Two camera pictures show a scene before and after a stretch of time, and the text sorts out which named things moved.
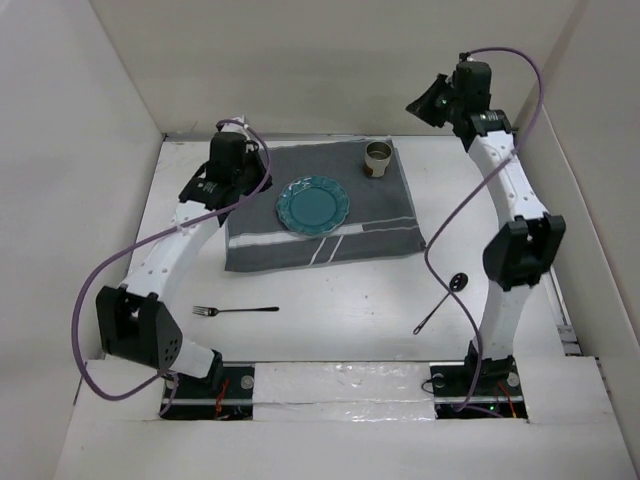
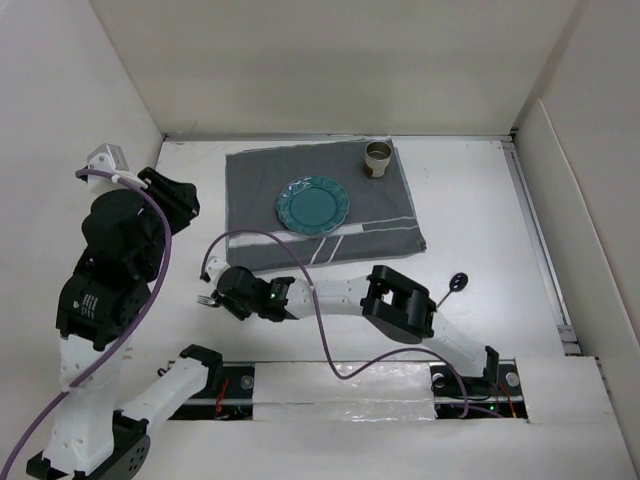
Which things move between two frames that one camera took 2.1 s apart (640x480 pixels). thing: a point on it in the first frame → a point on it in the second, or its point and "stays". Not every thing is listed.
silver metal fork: (209, 311) → (206, 300)
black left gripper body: (252, 176) → (178, 210)
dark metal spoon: (458, 282) stays
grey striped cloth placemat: (380, 220) stays
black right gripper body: (455, 108) → (242, 310)
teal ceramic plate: (313, 205) stays
